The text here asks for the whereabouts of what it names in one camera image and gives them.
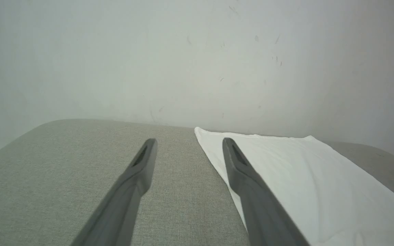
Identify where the white cloth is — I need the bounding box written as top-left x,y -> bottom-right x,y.
194,127 -> 394,246

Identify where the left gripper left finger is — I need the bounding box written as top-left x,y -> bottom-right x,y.
70,138 -> 158,246

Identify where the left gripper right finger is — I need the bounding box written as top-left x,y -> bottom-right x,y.
222,138 -> 310,246

